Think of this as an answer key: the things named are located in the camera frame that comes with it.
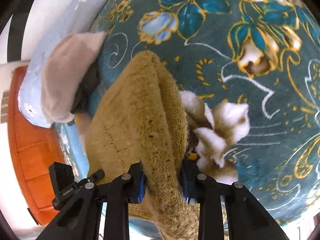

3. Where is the beige fluffy folded garment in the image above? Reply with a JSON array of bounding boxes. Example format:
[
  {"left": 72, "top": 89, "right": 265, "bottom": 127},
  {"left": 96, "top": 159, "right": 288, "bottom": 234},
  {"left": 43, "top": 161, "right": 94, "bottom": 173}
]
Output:
[{"left": 41, "top": 31, "right": 106, "bottom": 123}]

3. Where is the dark grey cloth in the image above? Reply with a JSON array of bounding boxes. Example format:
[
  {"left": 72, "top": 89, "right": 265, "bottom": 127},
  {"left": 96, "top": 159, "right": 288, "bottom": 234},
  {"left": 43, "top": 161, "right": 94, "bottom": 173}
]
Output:
[{"left": 71, "top": 61, "right": 100, "bottom": 114}]

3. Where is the mustard yellow knitted sweater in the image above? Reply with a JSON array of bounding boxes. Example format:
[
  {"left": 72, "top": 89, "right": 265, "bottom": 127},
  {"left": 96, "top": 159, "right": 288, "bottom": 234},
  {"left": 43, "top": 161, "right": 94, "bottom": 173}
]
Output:
[{"left": 85, "top": 51, "right": 199, "bottom": 239}]

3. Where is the white brown fluffy garment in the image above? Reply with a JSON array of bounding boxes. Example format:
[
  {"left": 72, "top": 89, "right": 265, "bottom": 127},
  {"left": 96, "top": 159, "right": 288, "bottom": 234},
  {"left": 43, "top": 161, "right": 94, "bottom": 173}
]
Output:
[{"left": 180, "top": 90, "right": 250, "bottom": 185}]

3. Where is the teal floral blanket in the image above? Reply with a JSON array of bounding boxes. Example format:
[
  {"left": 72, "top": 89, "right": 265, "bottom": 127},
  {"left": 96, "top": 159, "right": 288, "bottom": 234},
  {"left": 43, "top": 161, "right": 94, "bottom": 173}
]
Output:
[{"left": 63, "top": 0, "right": 319, "bottom": 239}]

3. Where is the light blue daisy quilt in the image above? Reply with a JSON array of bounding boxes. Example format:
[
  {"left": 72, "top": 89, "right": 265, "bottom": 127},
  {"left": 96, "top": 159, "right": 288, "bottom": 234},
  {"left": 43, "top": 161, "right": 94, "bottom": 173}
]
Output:
[{"left": 17, "top": 0, "right": 107, "bottom": 128}]

